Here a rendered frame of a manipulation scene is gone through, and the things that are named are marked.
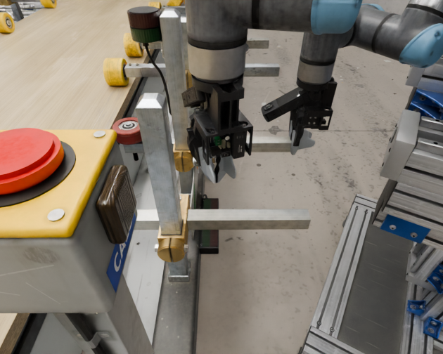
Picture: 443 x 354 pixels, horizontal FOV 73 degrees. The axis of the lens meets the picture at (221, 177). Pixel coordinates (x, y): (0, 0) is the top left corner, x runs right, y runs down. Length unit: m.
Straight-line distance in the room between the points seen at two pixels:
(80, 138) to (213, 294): 1.34
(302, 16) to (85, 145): 0.27
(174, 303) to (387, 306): 0.89
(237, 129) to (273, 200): 1.45
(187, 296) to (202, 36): 0.51
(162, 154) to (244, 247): 1.22
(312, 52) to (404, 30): 0.16
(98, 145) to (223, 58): 0.25
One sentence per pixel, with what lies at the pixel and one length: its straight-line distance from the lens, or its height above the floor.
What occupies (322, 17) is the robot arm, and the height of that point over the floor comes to 1.23.
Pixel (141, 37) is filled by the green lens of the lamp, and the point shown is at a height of 1.14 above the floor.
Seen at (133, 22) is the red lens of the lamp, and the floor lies 1.16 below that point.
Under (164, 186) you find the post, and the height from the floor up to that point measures 0.98.
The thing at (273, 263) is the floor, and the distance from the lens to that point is 1.57.
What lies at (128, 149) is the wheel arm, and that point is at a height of 0.84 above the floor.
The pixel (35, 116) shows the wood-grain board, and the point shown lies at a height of 0.90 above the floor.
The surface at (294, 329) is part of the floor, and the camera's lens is 1.44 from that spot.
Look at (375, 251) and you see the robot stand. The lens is 1.49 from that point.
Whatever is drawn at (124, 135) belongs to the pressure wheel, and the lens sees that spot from 0.77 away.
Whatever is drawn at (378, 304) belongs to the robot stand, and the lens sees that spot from 1.35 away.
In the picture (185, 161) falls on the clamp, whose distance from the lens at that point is 0.73.
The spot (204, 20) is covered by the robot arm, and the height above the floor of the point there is 1.22.
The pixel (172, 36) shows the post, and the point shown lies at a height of 1.13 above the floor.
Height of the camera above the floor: 1.31
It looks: 41 degrees down
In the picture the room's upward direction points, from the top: straight up
